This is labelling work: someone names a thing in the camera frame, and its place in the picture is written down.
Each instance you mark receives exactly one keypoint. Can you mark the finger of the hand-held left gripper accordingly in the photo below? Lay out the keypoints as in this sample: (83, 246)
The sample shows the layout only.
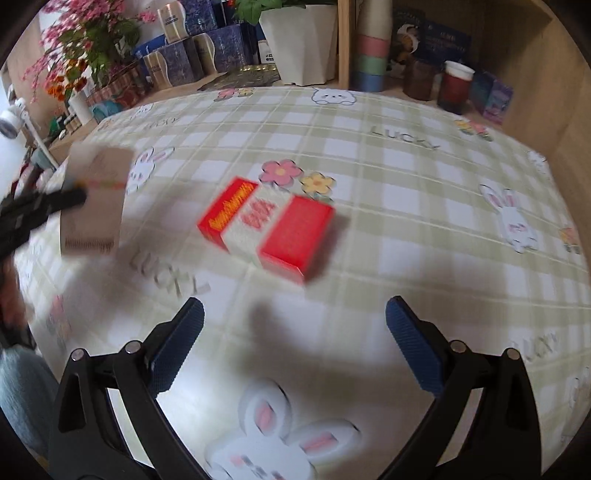
(51, 202)

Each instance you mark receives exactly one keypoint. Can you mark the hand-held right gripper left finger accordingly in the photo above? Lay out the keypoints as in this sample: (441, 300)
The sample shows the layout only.
(180, 339)

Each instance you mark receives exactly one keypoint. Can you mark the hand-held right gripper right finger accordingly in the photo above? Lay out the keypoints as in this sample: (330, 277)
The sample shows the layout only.
(415, 346)

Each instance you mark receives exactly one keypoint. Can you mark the rainbow card package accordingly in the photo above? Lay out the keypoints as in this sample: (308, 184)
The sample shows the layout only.
(97, 221)

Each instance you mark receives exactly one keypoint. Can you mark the red box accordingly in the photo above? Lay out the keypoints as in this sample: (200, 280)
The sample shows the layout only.
(295, 240)

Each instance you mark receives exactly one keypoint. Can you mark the person's left forearm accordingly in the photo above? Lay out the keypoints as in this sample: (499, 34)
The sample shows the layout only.
(23, 397)

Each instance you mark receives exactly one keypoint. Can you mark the person's left hand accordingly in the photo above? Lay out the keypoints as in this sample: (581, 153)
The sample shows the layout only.
(11, 295)

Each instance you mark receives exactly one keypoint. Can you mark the white desk fan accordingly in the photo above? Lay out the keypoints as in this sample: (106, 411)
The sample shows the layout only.
(9, 121)

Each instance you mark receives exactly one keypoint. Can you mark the white vase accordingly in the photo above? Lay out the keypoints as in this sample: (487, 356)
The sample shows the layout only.
(81, 108)

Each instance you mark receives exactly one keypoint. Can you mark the teal container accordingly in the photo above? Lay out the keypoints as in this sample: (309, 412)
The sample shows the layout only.
(106, 110)

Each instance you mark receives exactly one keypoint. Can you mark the orange flower plant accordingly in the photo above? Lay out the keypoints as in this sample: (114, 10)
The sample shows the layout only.
(64, 85)

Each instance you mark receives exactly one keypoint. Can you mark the wicker planter basket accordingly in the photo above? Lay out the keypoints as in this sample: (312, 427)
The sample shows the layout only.
(122, 85)

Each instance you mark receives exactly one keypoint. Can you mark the wooden sideboard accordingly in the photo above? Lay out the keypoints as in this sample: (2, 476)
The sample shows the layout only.
(152, 99)

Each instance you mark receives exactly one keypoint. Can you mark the pink blossom plant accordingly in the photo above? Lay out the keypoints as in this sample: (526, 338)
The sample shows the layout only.
(92, 32)

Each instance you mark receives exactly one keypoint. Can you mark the stack of blue gift boxes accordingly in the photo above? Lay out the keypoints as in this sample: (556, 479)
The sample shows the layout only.
(221, 41)

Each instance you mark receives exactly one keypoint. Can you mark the gold foil tray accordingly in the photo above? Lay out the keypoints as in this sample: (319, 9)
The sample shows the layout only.
(258, 68)

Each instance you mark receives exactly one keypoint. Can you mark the red paper cup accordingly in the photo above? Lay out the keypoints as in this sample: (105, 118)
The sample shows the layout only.
(455, 90)

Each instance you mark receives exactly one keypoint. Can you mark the small blue purple box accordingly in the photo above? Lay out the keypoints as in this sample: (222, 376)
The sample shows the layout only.
(494, 97)

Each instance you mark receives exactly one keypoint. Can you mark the dark brown jar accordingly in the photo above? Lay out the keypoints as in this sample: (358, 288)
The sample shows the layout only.
(418, 81)

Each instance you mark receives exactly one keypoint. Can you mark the blue cup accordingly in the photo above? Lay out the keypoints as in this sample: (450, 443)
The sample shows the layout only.
(369, 82)

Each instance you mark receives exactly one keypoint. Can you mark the green cup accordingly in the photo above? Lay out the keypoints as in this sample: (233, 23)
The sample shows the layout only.
(371, 64)

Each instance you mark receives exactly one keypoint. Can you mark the white flower pot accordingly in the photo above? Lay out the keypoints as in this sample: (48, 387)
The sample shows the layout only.
(300, 41)

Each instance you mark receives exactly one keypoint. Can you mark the wooden shelf unit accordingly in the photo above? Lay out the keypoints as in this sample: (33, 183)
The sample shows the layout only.
(531, 69)

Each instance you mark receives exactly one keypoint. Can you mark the pink cup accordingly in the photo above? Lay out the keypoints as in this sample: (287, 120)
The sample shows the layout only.
(373, 45)

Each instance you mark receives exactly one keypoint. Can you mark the dark blue printed box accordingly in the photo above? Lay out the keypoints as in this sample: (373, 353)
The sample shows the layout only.
(445, 41)

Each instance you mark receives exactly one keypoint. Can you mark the illustrated dark box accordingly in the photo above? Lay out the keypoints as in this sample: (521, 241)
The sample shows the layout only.
(408, 37)

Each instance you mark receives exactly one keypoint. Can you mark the beige cup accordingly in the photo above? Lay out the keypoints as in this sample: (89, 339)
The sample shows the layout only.
(375, 18)

